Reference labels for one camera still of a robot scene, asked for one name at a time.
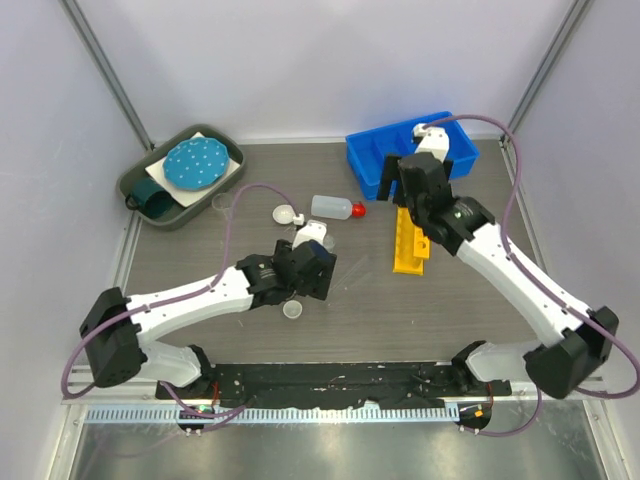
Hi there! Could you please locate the thin clear test tube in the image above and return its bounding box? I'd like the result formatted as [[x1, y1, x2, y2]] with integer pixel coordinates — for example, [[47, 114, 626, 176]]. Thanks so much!
[[330, 256, 369, 292]]

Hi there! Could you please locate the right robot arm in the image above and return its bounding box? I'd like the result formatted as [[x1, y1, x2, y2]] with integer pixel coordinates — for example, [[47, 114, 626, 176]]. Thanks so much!
[[377, 152, 619, 399]]

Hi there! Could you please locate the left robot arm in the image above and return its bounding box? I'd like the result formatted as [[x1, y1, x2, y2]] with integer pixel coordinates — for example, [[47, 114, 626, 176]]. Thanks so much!
[[80, 240, 337, 399]]

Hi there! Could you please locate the blue divided plastic bin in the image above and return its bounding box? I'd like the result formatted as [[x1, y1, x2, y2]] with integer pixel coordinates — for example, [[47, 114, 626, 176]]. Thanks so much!
[[345, 111, 479, 200]]

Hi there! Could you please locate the small translucent plastic cup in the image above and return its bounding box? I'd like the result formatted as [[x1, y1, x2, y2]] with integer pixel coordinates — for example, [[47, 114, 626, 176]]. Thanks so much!
[[282, 300, 303, 320]]

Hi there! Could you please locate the small white ceramic dish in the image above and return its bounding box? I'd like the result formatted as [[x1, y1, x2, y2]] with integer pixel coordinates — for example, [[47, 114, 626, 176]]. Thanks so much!
[[272, 204, 297, 225]]

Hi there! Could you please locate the white squeeze bottle red cap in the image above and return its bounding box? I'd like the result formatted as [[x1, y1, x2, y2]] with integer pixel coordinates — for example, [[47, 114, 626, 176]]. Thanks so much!
[[311, 195, 367, 220]]

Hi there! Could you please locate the yellow test tube rack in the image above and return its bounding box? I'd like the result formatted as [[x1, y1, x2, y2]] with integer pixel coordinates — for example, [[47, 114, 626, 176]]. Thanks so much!
[[393, 207, 430, 276]]

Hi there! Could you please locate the clear glass beaker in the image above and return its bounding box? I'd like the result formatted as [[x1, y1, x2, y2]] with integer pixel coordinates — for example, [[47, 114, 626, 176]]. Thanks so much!
[[211, 192, 234, 221]]

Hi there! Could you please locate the white square board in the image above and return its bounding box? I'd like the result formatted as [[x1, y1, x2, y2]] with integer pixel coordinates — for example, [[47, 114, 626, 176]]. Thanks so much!
[[145, 132, 240, 208]]

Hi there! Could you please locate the blue dotted plate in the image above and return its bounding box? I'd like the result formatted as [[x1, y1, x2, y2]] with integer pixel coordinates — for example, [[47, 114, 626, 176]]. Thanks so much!
[[162, 137, 230, 192]]

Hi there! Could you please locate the dark green mug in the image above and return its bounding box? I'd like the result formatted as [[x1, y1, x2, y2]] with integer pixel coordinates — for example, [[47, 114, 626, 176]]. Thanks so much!
[[125, 177, 174, 220]]

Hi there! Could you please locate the grey-green plastic tray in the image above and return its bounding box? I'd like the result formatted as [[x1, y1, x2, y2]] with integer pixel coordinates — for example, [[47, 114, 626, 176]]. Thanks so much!
[[117, 124, 245, 230]]

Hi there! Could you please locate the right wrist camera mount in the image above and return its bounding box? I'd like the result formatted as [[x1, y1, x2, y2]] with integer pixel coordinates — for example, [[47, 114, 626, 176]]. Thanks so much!
[[412, 123, 450, 163]]

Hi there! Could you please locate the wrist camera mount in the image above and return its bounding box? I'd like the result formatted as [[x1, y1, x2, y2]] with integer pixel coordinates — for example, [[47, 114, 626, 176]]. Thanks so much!
[[292, 214, 328, 249], [412, 123, 450, 163]]

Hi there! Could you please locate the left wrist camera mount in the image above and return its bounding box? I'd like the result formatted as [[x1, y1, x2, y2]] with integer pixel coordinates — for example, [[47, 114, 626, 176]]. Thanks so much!
[[292, 214, 328, 249]]

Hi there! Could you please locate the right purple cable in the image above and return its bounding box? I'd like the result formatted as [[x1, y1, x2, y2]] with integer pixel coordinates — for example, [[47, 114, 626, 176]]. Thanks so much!
[[424, 113, 639, 399]]

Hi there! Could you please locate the purple cable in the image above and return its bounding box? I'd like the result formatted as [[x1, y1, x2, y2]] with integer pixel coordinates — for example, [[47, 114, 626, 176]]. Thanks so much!
[[60, 183, 304, 400], [424, 113, 639, 399]]

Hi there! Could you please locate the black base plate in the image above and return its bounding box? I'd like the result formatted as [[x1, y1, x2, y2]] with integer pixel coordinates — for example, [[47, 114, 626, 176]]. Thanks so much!
[[175, 362, 512, 410]]

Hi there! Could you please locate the white slotted cable duct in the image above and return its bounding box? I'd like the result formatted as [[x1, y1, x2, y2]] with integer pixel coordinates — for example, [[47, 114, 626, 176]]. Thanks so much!
[[85, 403, 459, 425]]

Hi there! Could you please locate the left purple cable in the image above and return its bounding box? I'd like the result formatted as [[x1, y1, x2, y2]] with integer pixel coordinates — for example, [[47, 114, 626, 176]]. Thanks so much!
[[60, 183, 304, 400]]

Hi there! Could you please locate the right aluminium frame post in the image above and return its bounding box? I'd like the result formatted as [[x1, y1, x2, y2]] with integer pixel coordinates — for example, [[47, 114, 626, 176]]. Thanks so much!
[[508, 0, 594, 133]]

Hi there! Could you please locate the aluminium frame post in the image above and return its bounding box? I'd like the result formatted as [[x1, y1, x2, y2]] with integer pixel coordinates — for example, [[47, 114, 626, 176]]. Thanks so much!
[[59, 0, 154, 151], [508, 0, 594, 133]]

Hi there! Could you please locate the left aluminium frame post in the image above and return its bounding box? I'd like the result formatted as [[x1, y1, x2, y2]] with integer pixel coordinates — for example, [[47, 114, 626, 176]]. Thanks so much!
[[59, 0, 154, 151]]

